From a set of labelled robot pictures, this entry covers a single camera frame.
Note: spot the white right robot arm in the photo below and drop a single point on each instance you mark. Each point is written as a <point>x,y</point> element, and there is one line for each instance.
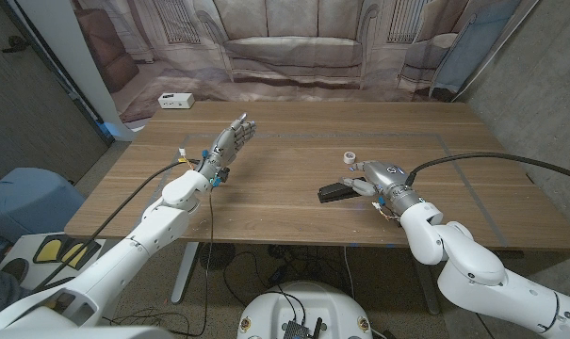
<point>473,268</point>

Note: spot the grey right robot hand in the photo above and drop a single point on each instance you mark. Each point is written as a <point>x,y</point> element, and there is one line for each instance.
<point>388,179</point>

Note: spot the white table leg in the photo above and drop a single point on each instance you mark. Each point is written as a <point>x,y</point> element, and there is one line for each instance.
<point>185,273</point>

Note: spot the grey table leg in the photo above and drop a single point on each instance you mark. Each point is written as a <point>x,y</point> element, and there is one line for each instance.
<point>428,301</point>

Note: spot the blue grey leaning panel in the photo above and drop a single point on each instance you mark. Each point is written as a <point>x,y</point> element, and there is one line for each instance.
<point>473,42</point>

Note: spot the black rectangular case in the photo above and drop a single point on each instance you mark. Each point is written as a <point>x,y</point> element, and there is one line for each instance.
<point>334,192</point>

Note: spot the yellow and black foot pedal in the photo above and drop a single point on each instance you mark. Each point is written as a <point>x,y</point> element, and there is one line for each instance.
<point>53,249</point>

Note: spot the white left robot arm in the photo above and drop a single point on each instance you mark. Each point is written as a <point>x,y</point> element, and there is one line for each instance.
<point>169,226</point>

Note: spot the round black floor fan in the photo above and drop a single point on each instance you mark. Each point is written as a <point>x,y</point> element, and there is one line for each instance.
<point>217,255</point>

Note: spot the printed sofa room backdrop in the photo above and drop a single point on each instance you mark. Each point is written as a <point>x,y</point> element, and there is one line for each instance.
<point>294,52</point>

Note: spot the white tape roll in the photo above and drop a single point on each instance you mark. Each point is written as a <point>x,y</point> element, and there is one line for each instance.
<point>349,156</point>

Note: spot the blue chair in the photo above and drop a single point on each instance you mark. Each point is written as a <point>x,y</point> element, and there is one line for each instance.
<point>25,202</point>

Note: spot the white floor mat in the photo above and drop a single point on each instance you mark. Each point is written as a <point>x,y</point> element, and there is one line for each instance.
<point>23,245</point>

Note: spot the white pillar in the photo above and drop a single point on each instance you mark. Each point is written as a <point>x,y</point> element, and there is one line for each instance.
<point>72,56</point>

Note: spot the white power box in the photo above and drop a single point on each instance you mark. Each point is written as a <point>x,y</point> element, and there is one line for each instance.
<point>176,100</point>

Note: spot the black electronics module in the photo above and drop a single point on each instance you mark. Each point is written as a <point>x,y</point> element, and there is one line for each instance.
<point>298,329</point>

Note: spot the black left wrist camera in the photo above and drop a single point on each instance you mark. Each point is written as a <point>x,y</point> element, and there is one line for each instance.
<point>223,175</point>

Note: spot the white robot torso base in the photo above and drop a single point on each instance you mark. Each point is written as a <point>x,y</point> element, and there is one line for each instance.
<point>308,306</point>

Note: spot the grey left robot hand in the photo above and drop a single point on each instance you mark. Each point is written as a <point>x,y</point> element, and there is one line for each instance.
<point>228,143</point>

